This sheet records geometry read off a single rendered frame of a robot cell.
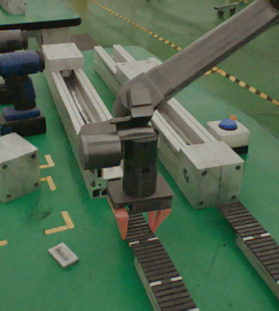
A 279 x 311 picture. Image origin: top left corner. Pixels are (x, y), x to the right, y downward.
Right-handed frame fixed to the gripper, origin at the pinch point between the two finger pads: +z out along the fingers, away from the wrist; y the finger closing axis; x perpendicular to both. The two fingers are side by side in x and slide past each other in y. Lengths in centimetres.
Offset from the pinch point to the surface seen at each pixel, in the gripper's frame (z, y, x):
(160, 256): -1.3, -1.2, 8.3
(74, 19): 2, -21, -180
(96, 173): -3.6, 4.0, -14.9
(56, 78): -6, 5, -65
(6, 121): -2, 21, -46
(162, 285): -0.9, 0.4, 13.9
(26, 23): 2, 5, -178
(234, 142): -1.9, -31.6, -23.2
